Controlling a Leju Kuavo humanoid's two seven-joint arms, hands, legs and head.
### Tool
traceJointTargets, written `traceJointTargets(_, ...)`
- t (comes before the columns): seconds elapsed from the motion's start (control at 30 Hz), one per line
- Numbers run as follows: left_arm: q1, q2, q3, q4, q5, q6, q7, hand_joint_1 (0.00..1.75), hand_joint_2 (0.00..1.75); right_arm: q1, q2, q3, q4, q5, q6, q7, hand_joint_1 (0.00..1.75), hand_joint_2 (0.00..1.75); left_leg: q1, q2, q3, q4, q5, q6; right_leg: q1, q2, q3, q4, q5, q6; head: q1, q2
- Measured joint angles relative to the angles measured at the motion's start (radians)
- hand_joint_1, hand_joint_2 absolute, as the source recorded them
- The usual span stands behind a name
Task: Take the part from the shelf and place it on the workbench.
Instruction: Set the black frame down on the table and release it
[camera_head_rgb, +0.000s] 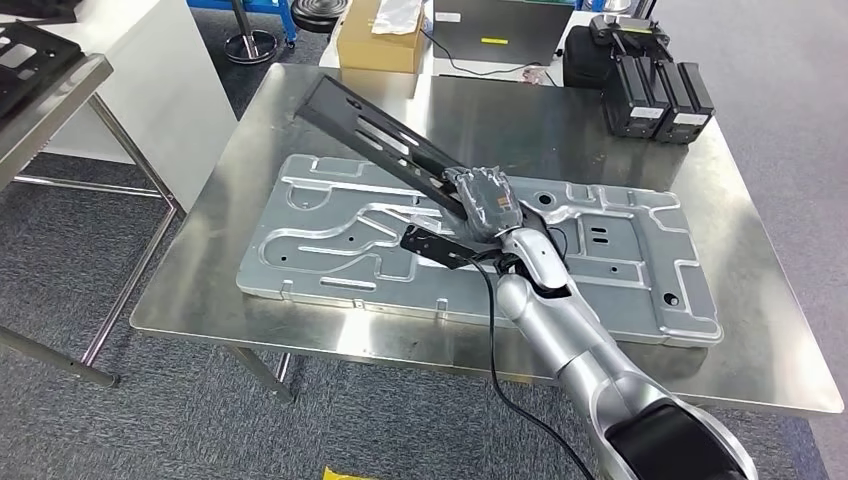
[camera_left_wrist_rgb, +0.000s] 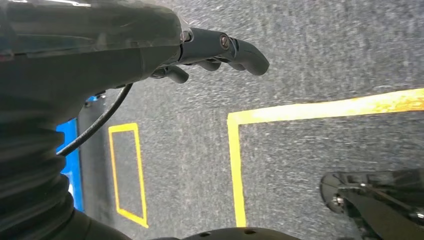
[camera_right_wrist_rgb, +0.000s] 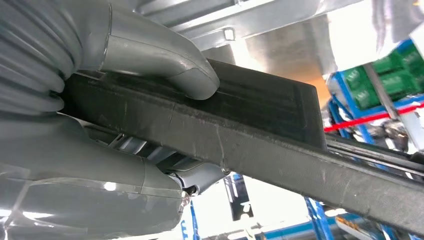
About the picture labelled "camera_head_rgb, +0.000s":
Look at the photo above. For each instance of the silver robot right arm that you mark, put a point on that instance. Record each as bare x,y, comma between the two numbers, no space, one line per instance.
576,344

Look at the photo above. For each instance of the black handheld device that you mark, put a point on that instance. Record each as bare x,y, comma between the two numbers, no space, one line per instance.
629,33

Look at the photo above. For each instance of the black round disc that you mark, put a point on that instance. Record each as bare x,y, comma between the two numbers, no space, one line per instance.
318,13

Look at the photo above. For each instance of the brown cardboard box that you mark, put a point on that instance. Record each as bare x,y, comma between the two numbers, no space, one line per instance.
378,50

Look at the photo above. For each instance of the black plastic frame part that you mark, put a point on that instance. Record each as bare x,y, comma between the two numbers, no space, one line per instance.
371,136
33,66

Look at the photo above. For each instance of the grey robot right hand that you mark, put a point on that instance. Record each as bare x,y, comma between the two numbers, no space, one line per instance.
487,202

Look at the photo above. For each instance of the black soft case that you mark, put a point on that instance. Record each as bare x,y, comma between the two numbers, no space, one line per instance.
586,60

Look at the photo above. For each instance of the black laptop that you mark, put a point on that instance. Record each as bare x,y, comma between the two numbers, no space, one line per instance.
503,26

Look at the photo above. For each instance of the black battery pack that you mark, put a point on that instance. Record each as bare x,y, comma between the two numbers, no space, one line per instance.
689,106
632,99

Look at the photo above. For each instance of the stainless steel workbench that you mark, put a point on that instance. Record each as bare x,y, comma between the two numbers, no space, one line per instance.
530,119

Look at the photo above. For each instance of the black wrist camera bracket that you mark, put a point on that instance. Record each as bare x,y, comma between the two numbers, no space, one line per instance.
434,244

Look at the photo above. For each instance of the stainless steel side table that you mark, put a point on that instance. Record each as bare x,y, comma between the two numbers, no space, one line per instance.
66,112

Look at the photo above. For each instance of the white cabinet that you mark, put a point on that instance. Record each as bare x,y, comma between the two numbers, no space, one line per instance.
159,99

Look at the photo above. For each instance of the clear plastic bag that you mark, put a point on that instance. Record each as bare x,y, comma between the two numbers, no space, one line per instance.
397,16

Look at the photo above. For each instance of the metal stanchion post base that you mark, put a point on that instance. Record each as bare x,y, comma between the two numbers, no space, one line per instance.
250,43

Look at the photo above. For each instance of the stamped grey metal panel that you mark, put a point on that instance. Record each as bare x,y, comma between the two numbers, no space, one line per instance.
331,252

